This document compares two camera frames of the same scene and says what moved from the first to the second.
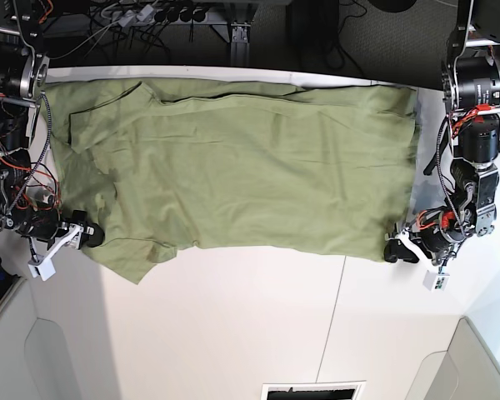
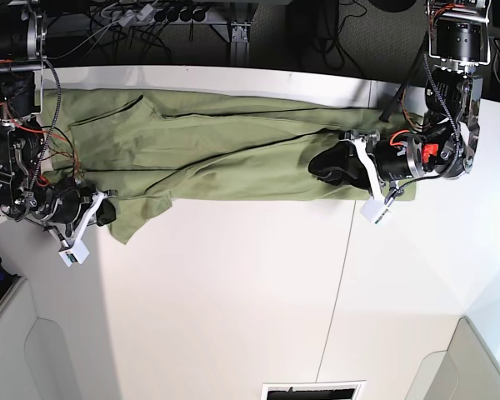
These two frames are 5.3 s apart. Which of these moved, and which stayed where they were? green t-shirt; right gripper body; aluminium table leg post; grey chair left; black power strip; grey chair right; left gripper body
Moved: left gripper body; right gripper body; green t-shirt
Stayed: black power strip; grey chair left; grey chair right; aluminium table leg post
